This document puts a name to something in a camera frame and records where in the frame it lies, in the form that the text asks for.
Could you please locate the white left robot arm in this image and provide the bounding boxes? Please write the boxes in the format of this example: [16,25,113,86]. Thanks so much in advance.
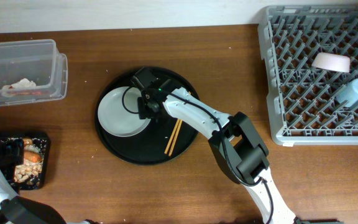
[0,140,92,224]

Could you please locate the rice and nutshell scraps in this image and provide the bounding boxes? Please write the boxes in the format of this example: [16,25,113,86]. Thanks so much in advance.
[12,138,50,190]

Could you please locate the pink bowl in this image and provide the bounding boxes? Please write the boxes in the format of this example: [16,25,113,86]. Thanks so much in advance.
[312,52,351,73]

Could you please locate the orange carrot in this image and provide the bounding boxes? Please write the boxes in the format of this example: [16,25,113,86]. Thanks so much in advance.
[24,151,42,163]

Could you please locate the round black tray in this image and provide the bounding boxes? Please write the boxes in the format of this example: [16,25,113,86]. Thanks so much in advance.
[94,67,199,165]

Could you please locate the brown food scrap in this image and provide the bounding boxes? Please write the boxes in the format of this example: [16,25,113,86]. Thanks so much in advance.
[22,138,33,146]

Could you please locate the light blue cup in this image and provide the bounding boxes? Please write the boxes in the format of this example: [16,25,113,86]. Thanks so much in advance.
[336,78,358,107]

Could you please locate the grey dishwasher rack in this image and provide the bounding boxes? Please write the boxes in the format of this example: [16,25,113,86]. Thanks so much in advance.
[258,5,358,146]

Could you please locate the white tissue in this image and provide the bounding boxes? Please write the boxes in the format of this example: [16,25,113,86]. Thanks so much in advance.
[2,78,37,90]

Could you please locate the clear plastic bin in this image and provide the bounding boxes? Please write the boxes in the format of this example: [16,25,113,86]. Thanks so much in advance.
[0,39,68,106]

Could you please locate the grey plate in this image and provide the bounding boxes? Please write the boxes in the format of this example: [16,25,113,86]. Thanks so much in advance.
[97,86,151,137]

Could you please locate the red snack wrapper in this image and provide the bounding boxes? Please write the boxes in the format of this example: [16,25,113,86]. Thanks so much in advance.
[7,90,45,97]

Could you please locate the black rectangular food-waste tray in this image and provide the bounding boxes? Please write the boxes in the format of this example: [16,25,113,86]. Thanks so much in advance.
[1,132,50,192]

